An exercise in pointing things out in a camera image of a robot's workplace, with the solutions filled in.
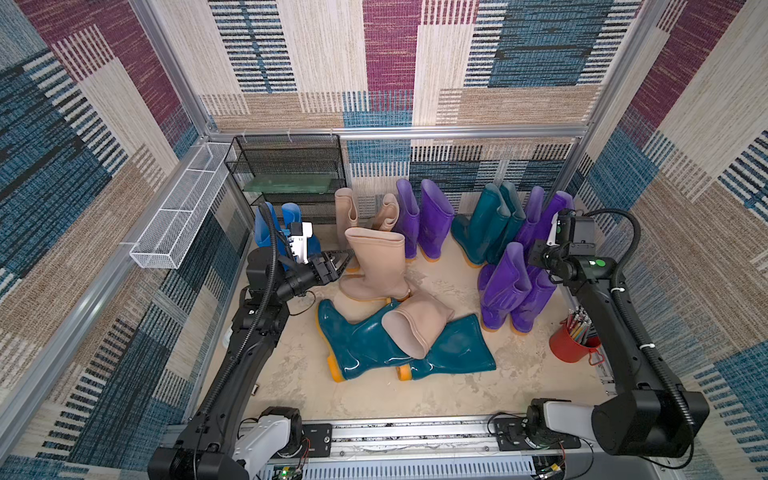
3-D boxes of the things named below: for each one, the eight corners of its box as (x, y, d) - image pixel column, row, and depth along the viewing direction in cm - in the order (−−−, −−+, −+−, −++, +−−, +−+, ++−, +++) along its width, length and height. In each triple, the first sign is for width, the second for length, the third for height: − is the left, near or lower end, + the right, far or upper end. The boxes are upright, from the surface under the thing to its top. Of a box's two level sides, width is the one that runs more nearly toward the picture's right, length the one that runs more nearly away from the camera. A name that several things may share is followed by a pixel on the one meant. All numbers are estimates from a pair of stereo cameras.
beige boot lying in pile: (380, 346, 89) (378, 319, 76) (412, 304, 98) (415, 273, 84) (417, 372, 85) (422, 349, 71) (447, 326, 93) (457, 297, 79)
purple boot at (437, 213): (425, 270, 108) (434, 216, 87) (411, 237, 117) (415, 182, 97) (443, 265, 109) (455, 211, 88) (427, 233, 118) (434, 178, 98)
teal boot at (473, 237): (457, 267, 106) (472, 218, 87) (451, 232, 117) (463, 181, 98) (489, 267, 106) (511, 218, 87) (480, 232, 117) (497, 180, 98)
